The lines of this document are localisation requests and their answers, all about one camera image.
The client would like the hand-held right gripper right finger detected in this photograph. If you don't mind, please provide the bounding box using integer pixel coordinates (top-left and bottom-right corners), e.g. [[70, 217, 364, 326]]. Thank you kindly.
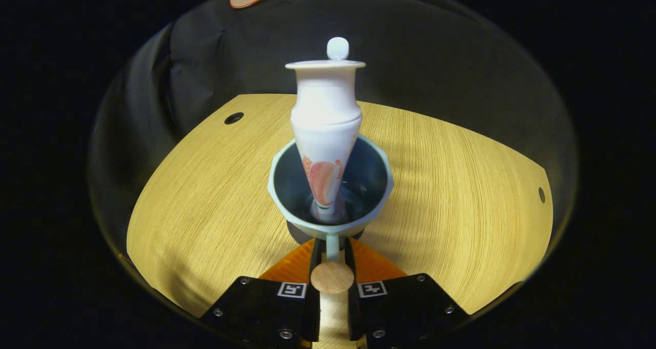
[[344, 237, 469, 349]]

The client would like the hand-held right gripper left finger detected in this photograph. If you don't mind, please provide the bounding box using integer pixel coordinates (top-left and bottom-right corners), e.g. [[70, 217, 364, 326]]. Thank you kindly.
[[199, 238, 326, 349]]

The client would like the pale blue cup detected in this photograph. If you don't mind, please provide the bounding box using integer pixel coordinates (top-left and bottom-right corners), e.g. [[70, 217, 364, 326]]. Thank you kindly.
[[267, 134, 395, 295]]

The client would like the white toothpaste tube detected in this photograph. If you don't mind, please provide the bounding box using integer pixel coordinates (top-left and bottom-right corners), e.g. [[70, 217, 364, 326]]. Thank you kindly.
[[285, 59, 366, 224]]

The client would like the white toothbrush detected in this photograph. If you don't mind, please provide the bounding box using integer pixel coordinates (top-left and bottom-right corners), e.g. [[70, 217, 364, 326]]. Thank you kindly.
[[326, 37, 350, 61]]

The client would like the black backdrop cloth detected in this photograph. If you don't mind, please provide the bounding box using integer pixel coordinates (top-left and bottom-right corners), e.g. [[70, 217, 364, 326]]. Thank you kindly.
[[87, 0, 580, 268]]

